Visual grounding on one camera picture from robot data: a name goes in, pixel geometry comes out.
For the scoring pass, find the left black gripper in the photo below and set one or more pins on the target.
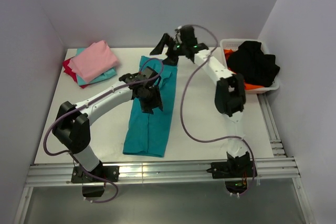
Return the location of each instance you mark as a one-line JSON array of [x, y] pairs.
[[147, 107]]

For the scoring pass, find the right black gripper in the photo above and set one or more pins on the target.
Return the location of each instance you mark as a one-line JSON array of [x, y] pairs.
[[158, 50]]

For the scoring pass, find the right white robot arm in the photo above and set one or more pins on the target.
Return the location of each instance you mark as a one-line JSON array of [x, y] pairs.
[[230, 96]]

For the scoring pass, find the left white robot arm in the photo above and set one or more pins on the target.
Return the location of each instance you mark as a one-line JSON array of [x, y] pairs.
[[73, 121]]

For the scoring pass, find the folded light teal t shirt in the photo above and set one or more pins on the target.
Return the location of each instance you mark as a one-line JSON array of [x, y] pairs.
[[108, 74]]

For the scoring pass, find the orange t shirt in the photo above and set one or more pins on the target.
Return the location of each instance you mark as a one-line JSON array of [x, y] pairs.
[[228, 52]]

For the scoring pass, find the white plastic basket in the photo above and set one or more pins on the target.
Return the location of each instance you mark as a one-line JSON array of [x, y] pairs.
[[232, 44]]

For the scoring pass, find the folded pink t shirt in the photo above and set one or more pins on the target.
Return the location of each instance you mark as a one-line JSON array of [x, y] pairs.
[[93, 61]]

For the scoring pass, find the black t shirt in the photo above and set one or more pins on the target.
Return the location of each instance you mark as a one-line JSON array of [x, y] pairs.
[[256, 67]]

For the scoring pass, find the folded red t shirt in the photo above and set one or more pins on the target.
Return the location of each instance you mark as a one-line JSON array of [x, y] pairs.
[[69, 72]]

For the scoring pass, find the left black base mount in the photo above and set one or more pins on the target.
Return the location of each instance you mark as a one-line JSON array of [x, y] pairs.
[[94, 184]]

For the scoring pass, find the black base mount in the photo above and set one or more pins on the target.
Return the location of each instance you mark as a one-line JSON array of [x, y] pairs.
[[237, 168], [94, 184]]

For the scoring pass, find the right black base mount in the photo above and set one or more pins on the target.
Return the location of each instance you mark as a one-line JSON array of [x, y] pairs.
[[237, 168]]

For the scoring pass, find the aluminium rail frame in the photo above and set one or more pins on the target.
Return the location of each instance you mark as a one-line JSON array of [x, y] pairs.
[[280, 166]]

